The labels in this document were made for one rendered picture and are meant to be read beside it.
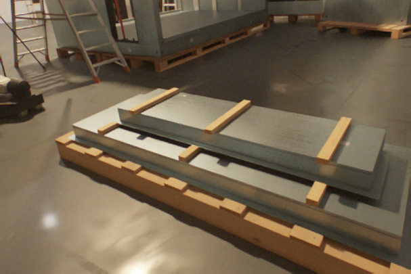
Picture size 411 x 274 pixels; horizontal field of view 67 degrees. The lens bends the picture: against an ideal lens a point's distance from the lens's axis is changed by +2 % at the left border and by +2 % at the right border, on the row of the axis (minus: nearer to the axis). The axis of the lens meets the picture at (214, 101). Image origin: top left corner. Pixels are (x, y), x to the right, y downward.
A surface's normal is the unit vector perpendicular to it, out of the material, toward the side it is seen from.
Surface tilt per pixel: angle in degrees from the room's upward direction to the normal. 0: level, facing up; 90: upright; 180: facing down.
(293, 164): 90
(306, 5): 90
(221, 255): 0
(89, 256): 0
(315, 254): 90
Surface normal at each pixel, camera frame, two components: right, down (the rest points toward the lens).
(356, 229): -0.55, 0.35
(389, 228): -0.07, -0.92
